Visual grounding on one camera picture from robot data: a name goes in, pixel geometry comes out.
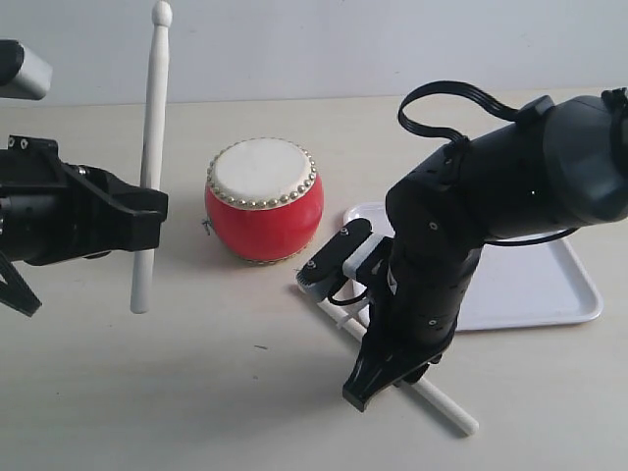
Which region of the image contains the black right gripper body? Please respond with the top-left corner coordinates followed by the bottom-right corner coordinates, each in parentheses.
top-left (365, 237), bottom-right (483, 366)

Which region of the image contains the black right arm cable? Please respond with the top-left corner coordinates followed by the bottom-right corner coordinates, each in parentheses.
top-left (396, 80), bottom-right (585, 246)

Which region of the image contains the red small drum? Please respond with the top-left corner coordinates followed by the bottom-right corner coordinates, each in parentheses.
top-left (205, 137), bottom-right (324, 264)

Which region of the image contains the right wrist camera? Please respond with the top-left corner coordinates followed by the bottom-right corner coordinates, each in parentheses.
top-left (296, 218), bottom-right (393, 307)

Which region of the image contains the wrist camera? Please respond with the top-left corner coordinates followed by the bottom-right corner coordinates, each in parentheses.
top-left (296, 218), bottom-right (393, 307)
top-left (1, 39), bottom-right (53, 101)

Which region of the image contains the white drumstick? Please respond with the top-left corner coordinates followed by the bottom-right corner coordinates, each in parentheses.
top-left (317, 301), bottom-right (480, 437)
top-left (130, 1), bottom-right (173, 314)

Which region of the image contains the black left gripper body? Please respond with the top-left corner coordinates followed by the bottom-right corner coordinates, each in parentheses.
top-left (1, 135), bottom-right (113, 317)

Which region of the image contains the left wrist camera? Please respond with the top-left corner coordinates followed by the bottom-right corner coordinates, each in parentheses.
top-left (1, 39), bottom-right (53, 101)

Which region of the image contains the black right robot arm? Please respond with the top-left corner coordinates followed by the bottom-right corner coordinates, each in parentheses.
top-left (342, 88), bottom-right (627, 410)

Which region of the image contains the white plastic tray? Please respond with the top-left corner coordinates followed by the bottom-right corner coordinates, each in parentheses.
top-left (342, 199), bottom-right (604, 334)

